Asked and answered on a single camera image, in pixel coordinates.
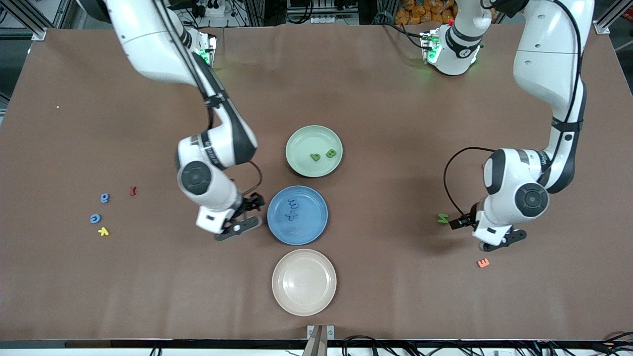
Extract blue round plate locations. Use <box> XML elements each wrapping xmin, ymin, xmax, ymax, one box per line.
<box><xmin>267</xmin><ymin>185</ymin><xmax>329</xmax><ymax>246</ymax></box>

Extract green round plate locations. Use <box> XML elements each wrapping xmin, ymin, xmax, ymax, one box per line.
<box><xmin>285</xmin><ymin>125</ymin><xmax>344</xmax><ymax>178</ymax></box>

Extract beige round plate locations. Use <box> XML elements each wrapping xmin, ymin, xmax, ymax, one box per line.
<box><xmin>271</xmin><ymin>248</ymin><xmax>337</xmax><ymax>317</ymax></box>

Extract brown table cover sheet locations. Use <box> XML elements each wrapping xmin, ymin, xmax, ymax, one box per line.
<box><xmin>0</xmin><ymin>22</ymin><xmax>633</xmax><ymax>342</ymax></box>

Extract black table edge strip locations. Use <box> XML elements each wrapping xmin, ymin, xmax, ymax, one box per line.
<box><xmin>0</xmin><ymin>339</ymin><xmax>633</xmax><ymax>350</ymax></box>

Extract orange packaged goods pile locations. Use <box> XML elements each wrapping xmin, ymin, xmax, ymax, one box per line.
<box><xmin>395</xmin><ymin>0</ymin><xmax>458</xmax><ymax>25</ymax></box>

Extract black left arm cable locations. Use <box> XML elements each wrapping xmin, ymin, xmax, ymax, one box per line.
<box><xmin>443</xmin><ymin>0</ymin><xmax>587</xmax><ymax>222</ymax></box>

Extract metal table edge bracket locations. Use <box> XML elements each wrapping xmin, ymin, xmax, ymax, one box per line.
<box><xmin>307</xmin><ymin>324</ymin><xmax>335</xmax><ymax>342</ymax></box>

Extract tan upright post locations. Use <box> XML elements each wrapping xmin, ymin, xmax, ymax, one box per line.
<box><xmin>302</xmin><ymin>325</ymin><xmax>328</xmax><ymax>356</ymax></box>

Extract aluminium frame profile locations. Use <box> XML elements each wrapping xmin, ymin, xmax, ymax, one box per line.
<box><xmin>593</xmin><ymin>0</ymin><xmax>633</xmax><ymax>35</ymax></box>
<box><xmin>0</xmin><ymin>0</ymin><xmax>47</xmax><ymax>41</ymax></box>

